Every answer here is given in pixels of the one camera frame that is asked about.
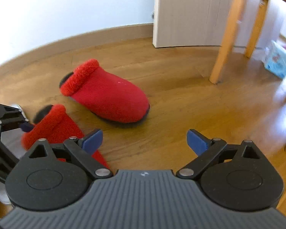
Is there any light wooden table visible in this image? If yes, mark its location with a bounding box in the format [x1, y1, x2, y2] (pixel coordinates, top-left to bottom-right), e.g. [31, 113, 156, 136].
[209, 0, 286, 85]

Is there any red fleece slipper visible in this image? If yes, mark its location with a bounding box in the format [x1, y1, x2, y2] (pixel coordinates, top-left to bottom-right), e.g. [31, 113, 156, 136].
[21, 104, 110, 170]
[59, 59, 150, 124]

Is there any pale blue printed pack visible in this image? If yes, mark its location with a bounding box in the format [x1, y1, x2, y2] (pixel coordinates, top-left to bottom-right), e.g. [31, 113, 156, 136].
[262, 40, 286, 80]

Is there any beige door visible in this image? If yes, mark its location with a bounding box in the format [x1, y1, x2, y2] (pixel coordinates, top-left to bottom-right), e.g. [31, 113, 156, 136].
[153, 0, 229, 48]

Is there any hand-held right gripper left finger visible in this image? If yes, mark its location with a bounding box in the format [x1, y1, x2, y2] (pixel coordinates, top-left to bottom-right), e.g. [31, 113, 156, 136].
[21, 128, 113, 179]

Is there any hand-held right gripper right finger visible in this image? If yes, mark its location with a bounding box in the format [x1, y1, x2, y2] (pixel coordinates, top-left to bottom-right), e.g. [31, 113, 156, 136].
[177, 129, 265, 179]

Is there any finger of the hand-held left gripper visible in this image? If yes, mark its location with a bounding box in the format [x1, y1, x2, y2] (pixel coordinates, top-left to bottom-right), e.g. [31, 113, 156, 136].
[0, 101, 35, 133]

